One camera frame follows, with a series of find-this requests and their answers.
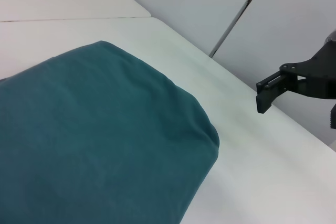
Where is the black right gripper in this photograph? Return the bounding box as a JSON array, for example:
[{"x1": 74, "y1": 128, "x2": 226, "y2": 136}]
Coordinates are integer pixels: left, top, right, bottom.
[{"x1": 255, "y1": 40, "x2": 336, "y2": 130}]

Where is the blue-green shirt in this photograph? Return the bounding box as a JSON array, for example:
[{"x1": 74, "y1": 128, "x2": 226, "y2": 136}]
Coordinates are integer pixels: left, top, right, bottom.
[{"x1": 0, "y1": 40, "x2": 221, "y2": 224}]

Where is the silver wall panel strip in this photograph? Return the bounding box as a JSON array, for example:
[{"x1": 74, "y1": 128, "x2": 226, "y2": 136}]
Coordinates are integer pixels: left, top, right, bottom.
[{"x1": 208, "y1": 0, "x2": 271, "y2": 59}]

